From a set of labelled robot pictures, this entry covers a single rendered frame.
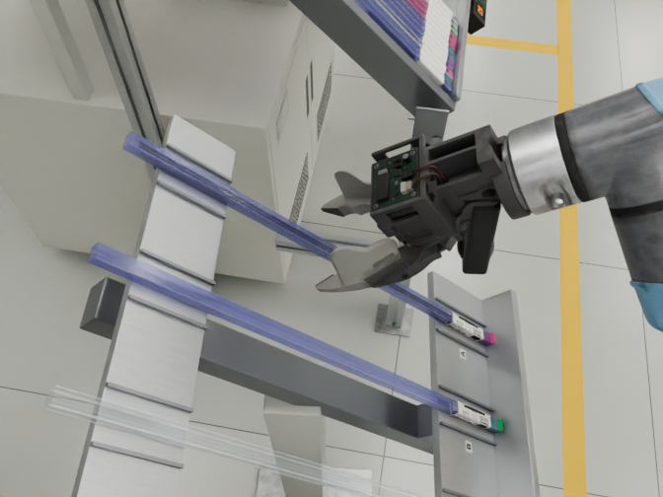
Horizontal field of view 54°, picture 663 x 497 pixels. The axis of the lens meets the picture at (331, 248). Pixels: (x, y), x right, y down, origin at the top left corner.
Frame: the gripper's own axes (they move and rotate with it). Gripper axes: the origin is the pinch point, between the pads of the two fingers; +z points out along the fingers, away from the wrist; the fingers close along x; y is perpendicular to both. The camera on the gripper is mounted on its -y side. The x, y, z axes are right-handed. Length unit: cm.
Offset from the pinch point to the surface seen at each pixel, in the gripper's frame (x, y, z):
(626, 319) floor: -42, -117, -12
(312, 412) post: 13.7, -7.8, 6.5
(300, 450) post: 14.0, -17.7, 14.9
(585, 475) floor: -3, -108, 2
